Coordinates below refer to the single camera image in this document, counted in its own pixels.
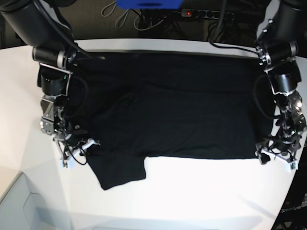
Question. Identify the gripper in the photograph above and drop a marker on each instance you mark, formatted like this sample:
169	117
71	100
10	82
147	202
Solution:
279	149
78	153

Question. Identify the black t-shirt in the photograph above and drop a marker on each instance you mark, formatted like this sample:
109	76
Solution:
153	105

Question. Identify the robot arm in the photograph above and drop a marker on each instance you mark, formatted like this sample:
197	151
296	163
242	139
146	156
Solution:
40	25
276	48

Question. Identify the blue box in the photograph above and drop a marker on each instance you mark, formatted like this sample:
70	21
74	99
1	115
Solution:
149	4

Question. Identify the black power strip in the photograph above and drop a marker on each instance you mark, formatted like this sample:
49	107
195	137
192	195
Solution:
200	14

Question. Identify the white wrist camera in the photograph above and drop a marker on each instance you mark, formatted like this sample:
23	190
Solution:
291	166
69	164

